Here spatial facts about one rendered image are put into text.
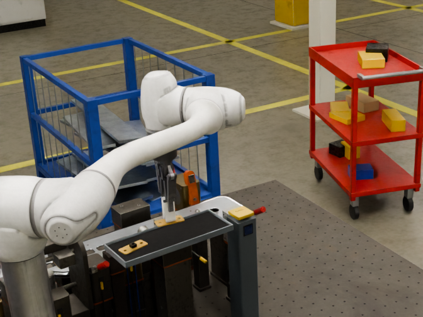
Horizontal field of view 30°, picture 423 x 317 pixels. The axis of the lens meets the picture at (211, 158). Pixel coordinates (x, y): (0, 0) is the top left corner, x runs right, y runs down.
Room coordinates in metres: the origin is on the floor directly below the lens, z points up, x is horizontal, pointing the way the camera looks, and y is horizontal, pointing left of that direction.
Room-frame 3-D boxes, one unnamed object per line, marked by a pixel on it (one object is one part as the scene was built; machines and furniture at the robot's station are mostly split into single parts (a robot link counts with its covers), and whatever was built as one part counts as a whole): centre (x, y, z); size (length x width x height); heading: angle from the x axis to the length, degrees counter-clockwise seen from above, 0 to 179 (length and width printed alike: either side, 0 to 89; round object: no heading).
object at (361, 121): (4.67, -0.98, 0.49); 0.81 x 0.46 x 0.98; 12
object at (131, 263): (2.08, 0.14, 1.16); 0.37 x 0.14 x 0.02; 122
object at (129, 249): (2.02, 0.24, 1.17); 0.08 x 0.04 x 0.01; 131
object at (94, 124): (4.77, 0.59, 0.48); 1.20 x 0.80 x 0.95; 29
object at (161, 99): (2.07, 0.12, 1.59); 0.13 x 0.11 x 0.16; 74
